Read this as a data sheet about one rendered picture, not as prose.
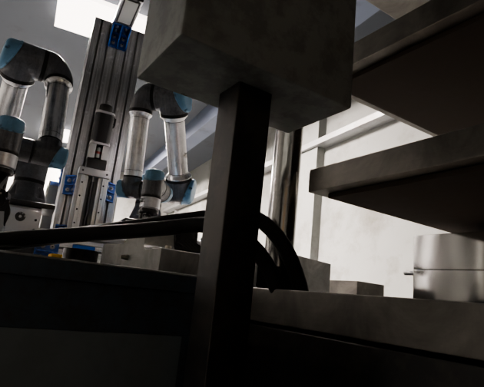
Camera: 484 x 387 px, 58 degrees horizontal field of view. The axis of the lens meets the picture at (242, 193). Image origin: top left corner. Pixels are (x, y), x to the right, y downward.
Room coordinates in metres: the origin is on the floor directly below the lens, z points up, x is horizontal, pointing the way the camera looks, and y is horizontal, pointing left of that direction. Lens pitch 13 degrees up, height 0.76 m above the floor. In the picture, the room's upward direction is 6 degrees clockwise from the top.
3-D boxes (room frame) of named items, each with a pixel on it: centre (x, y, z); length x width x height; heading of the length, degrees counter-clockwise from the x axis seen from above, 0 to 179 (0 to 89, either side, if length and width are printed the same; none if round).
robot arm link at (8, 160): (1.22, 0.69, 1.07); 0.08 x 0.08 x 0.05
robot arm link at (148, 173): (1.63, 0.34, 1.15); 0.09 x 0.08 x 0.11; 170
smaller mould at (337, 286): (1.78, -0.47, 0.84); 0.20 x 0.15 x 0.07; 32
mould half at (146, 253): (1.34, 0.20, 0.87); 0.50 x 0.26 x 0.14; 32
